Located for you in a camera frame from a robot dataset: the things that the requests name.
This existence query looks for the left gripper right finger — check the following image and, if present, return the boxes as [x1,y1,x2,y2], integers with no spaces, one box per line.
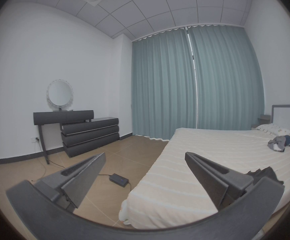
[184,151,254,212]

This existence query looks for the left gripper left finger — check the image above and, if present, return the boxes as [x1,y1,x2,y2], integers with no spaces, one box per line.
[34,152,107,209]

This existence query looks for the black T-shirt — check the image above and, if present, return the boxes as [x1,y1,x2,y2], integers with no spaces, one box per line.
[245,166,285,187]

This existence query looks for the bed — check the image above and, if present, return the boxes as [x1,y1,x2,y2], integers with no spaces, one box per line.
[119,104,290,231]

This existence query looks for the pile of clothes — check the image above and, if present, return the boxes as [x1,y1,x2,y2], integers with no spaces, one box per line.
[267,135,290,152]

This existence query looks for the black power adapter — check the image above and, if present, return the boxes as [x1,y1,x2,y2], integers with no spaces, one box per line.
[109,173,130,188]

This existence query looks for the black chest of drawers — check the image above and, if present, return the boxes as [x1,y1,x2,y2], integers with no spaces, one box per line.
[60,117,120,158]

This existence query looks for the black dressing table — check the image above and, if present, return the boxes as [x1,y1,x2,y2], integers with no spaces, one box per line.
[33,110,94,165]

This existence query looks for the white printed pillow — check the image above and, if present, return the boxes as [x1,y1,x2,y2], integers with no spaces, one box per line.
[255,123,290,137]

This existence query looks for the grey bedside table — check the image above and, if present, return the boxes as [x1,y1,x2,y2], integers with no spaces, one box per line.
[251,114,271,129]

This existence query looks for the round white-framed mirror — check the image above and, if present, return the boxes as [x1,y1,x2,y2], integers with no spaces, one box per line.
[47,79,73,112]

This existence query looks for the blue-green curtain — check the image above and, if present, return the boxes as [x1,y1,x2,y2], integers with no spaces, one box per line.
[131,29,198,141]
[187,24,265,131]

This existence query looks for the black cable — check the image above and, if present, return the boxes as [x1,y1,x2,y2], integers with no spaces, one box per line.
[35,139,113,179]

